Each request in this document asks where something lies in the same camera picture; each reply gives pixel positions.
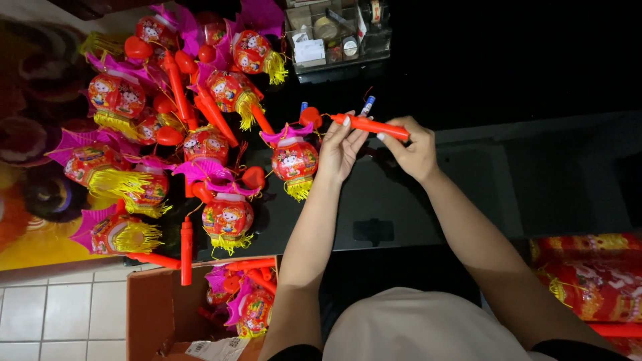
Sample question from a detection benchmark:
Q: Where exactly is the person's beige shirt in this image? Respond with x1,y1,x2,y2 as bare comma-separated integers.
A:
321,286,558,361

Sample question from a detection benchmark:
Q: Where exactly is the clear plastic desk organizer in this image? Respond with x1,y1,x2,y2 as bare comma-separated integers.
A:
283,0,393,77

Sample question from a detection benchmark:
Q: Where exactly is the orange plastic lantern handle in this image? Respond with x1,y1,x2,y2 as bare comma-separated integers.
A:
329,113,411,142

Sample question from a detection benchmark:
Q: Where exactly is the stack of folded red lanterns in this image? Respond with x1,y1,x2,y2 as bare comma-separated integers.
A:
529,233,642,360

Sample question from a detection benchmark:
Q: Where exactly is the person's left hand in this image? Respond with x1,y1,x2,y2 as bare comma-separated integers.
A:
317,111,375,185

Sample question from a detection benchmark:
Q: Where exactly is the red lantern with pink top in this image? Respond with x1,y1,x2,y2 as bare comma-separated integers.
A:
259,123,321,203

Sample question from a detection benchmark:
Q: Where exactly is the brown cardboard box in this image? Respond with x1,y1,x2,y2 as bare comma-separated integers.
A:
125,256,280,361

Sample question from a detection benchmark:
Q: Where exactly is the red plastic heart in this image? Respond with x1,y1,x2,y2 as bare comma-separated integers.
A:
299,106,324,130

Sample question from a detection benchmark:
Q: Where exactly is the colourful patterned mat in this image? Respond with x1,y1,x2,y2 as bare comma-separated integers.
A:
0,15,128,272

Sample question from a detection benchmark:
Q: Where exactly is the person's right hand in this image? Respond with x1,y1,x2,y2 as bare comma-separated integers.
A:
377,116,440,184

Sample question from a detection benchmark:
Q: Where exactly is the heap of boxed red lanterns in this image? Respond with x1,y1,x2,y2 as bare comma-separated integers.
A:
197,258,278,340

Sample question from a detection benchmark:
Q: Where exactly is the pile of red tasselled lanterns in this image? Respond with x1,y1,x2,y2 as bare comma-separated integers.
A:
46,2,290,287

